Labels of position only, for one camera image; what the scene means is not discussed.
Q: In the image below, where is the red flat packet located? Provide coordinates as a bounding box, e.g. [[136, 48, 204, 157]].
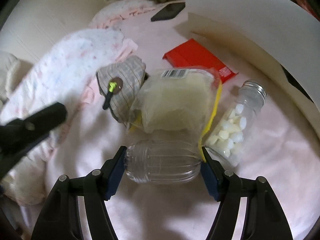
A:
[[163, 38, 237, 83]]

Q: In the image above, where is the pink bed sheet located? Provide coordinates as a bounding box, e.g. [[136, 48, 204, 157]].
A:
[[45, 12, 319, 239]]

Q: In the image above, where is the plaid fabric pouch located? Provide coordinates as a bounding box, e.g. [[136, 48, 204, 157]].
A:
[[96, 55, 146, 124]]

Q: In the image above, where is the zip bag with cream contents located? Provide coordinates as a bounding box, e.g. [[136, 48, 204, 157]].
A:
[[129, 66, 222, 146]]

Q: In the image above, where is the ribbed clear plastic jar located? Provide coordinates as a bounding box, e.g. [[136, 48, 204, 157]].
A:
[[124, 140, 202, 184]]

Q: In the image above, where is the black smartphone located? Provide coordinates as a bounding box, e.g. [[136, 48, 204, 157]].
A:
[[150, 2, 185, 22]]

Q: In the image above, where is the grey fabric storage bin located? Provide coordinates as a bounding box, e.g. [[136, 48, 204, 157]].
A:
[[185, 0, 319, 132]]

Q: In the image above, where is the clear bottle with white tablets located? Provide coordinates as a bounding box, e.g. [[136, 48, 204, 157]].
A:
[[205, 80, 267, 167]]

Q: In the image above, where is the floral white quilt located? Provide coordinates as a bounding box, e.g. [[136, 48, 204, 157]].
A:
[[1, 28, 138, 206]]

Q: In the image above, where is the pink ruffled floral pillow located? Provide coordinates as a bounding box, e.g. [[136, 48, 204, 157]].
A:
[[88, 0, 162, 29]]

